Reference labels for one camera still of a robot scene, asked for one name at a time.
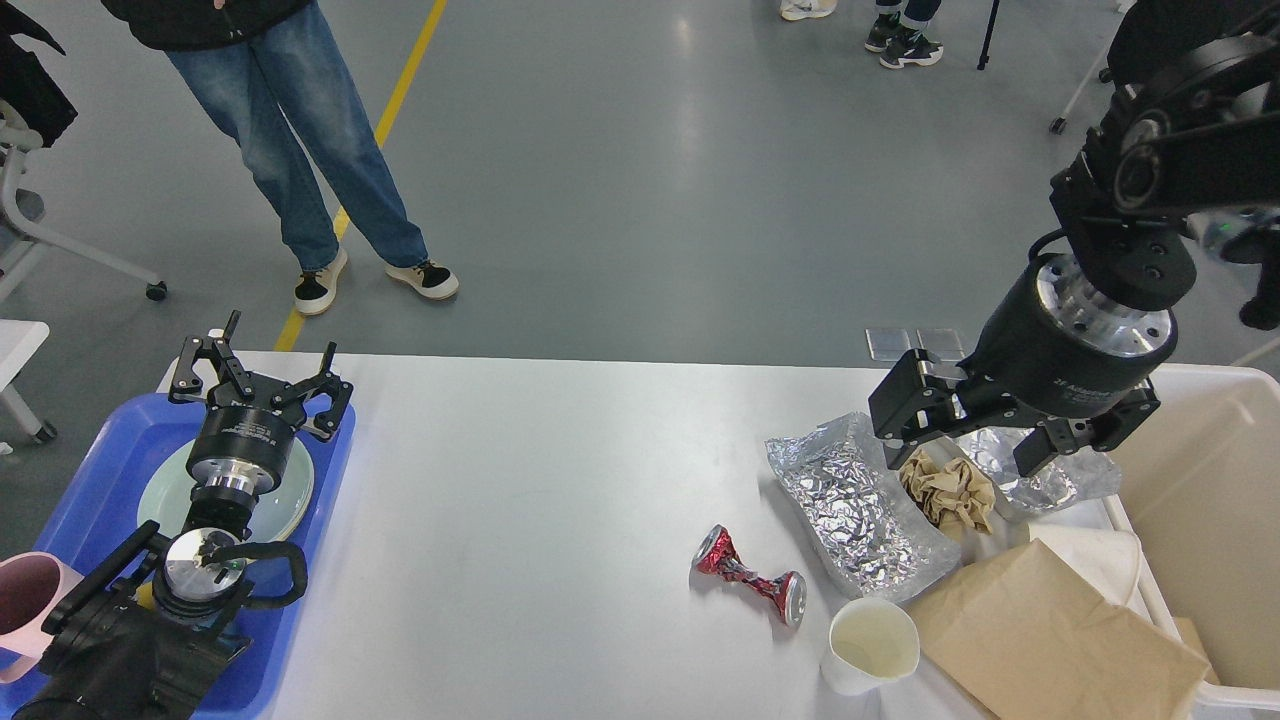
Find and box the person in blue jeans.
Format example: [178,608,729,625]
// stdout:
[105,1,460,316]

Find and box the green ceramic plate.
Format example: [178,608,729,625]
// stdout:
[134,439,314,542]

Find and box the teal ceramic mug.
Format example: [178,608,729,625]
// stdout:
[134,582,157,612]

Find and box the beige plastic bin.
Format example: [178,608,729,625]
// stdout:
[1050,364,1279,719]

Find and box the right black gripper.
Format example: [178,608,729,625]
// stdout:
[868,252,1178,477]

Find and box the chair with black jacket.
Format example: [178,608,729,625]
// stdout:
[1050,1,1213,135]

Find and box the white side table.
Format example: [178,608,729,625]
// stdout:
[1,319,59,445]

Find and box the blue plastic tray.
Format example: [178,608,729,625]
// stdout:
[35,395,357,719]

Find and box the person in black sneakers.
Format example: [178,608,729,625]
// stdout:
[863,1,945,70]

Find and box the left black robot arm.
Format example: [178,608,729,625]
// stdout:
[14,313,355,719]

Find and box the white office chair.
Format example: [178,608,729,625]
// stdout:
[0,5,169,304]

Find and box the pink ceramic mug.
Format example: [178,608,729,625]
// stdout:
[1,551,84,684]

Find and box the white paper cup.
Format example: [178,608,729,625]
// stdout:
[820,597,922,696]

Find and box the large crumpled foil tray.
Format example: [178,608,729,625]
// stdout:
[765,413,961,603]

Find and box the crushed red soda can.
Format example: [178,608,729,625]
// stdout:
[691,524,806,629]

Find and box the small crumpled foil sheet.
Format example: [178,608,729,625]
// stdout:
[956,427,1123,521]

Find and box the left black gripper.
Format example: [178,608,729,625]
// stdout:
[169,310,355,493]

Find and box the pink ceramic plate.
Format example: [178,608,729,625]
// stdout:
[271,500,308,541]

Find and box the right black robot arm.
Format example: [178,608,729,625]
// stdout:
[869,1,1279,477]

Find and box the crumpled brown paper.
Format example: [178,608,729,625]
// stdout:
[897,448,995,542]

